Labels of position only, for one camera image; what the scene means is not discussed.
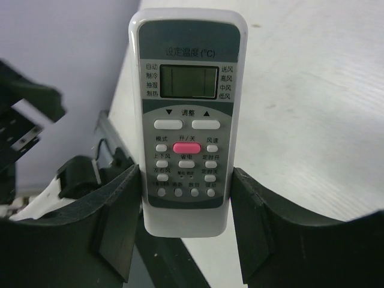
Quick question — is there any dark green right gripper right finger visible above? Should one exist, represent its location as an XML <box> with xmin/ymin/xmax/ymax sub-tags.
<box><xmin>231</xmin><ymin>168</ymin><xmax>383</xmax><ymax>287</ymax></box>

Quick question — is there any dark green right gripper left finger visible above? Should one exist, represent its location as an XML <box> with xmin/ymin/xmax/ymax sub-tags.
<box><xmin>1</xmin><ymin>166</ymin><xmax>141</xmax><ymax>287</ymax></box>

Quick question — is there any small grey remote control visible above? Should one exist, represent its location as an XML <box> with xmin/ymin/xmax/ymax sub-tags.
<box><xmin>129</xmin><ymin>8</ymin><xmax>248</xmax><ymax>238</ymax></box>

